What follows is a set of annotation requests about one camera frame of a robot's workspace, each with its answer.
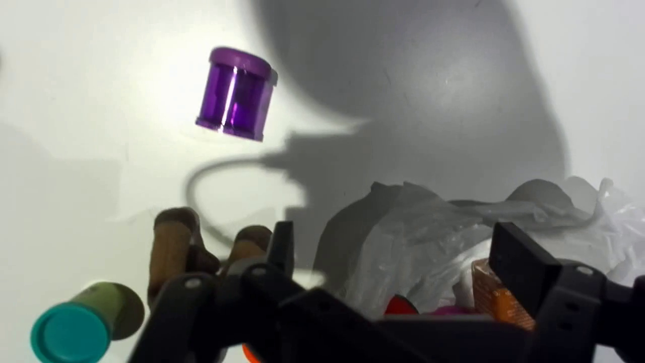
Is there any purple dough tub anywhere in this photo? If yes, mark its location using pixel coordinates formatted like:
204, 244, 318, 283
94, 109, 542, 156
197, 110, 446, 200
194, 45, 280, 142

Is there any white plastic bag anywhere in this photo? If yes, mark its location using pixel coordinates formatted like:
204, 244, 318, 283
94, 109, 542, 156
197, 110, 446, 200
313, 175, 645, 322

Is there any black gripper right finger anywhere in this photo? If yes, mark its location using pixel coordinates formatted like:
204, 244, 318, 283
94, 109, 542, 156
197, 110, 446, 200
488, 219, 645, 363

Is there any teal lid dough tub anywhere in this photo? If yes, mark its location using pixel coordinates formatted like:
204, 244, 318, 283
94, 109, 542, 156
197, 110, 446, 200
28, 281, 146, 363

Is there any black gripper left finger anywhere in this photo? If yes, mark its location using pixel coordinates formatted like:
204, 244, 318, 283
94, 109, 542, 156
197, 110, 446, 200
127, 219, 431, 363

